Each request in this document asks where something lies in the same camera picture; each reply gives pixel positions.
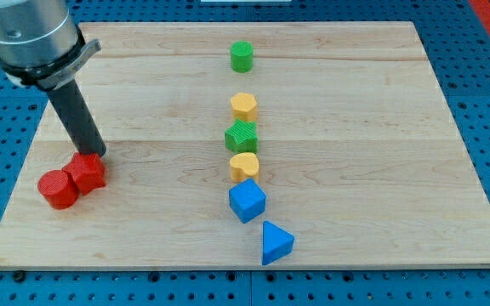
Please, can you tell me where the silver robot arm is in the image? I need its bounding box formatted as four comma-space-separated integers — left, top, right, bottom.
0, 0, 101, 91

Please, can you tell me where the wooden board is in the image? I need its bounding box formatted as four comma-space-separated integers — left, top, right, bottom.
0, 22, 490, 271

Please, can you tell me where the yellow heart block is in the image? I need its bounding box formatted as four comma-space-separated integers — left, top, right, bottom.
229, 152, 259, 183

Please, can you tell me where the green star block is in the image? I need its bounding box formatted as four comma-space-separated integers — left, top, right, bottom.
225, 118, 258, 154

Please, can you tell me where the blue cube block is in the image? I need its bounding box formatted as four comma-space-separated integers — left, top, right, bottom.
229, 178, 266, 224

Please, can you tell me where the yellow hexagon block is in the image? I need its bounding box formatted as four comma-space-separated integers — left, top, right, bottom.
230, 93, 258, 122

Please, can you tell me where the blue triangle block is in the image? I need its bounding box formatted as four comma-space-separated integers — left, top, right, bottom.
262, 221, 294, 266

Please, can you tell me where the green cylinder block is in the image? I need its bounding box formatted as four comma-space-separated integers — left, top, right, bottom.
230, 41, 254, 73

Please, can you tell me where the red star block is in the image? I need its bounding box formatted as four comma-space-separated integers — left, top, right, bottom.
62, 153, 106, 196

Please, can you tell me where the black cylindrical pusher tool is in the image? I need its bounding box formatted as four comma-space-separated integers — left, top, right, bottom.
47, 80, 106, 156

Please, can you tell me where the red cylinder block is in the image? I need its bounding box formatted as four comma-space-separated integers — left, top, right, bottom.
37, 170, 79, 210

